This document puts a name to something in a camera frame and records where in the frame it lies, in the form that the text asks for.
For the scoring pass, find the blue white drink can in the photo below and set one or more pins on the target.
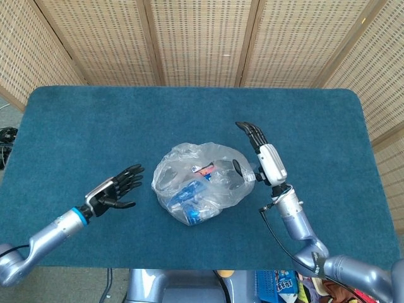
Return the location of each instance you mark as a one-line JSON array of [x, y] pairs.
[[197, 216]]

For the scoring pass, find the woven wooden folding screen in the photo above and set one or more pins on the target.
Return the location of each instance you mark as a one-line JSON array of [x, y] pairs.
[[202, 41]]

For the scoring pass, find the blue snack package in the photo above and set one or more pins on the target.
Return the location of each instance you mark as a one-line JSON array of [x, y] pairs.
[[285, 282]]

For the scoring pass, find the orange round knob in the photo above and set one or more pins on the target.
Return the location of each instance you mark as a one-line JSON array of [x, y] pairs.
[[225, 273]]

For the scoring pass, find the blue plastic basket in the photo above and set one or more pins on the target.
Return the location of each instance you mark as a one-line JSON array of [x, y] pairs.
[[265, 284]]

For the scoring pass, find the silver-blue right robot arm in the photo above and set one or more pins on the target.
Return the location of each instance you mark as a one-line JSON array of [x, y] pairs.
[[303, 227]]

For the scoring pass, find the white-backed right robot hand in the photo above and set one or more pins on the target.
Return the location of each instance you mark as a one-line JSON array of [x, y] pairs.
[[271, 162]]

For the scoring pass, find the silver-blue left robot arm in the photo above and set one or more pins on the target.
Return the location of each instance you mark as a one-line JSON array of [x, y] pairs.
[[53, 230]]

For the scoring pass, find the dark blue drink can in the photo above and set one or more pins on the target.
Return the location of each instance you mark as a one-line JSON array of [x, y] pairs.
[[186, 192]]

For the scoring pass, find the teal table cloth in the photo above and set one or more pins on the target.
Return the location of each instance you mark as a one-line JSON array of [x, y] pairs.
[[94, 126]]

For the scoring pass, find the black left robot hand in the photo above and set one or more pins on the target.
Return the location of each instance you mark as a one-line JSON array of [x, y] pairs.
[[105, 194]]

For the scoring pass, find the clear plastic bag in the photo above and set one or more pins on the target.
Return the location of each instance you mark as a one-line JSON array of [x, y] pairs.
[[170, 170]]

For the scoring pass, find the black floor device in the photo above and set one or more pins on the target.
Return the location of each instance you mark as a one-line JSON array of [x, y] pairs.
[[8, 132]]

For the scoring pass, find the red white small packet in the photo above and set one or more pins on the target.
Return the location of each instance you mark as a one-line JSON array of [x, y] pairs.
[[205, 172]]

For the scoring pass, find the blue-grey robot torso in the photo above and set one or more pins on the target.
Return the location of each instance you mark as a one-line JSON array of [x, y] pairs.
[[189, 287]]

